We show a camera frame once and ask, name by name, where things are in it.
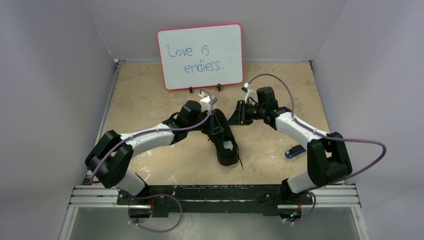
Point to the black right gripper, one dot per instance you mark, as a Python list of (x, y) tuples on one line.
[(241, 112)]

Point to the black shoe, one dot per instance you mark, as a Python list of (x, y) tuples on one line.
[(220, 124)]

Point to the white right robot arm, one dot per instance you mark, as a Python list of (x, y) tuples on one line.
[(327, 157)]

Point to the blue black marker eraser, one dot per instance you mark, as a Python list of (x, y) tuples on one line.
[(294, 151)]

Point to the black shoelace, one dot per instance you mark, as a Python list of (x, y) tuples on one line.
[(240, 159)]

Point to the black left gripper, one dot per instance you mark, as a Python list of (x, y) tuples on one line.
[(204, 113)]

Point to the aluminium extrusion rail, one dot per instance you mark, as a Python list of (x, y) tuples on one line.
[(96, 196)]

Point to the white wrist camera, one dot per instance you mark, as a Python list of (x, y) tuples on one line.
[(206, 101), (249, 94)]

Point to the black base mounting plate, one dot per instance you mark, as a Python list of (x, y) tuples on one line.
[(265, 199)]

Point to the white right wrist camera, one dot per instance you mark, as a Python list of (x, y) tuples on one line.
[(249, 94)]

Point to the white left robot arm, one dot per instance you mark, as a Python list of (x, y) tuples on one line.
[(110, 158)]

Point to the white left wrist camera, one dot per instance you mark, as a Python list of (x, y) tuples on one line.
[(206, 101)]

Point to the red framed whiteboard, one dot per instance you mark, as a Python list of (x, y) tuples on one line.
[(201, 56)]

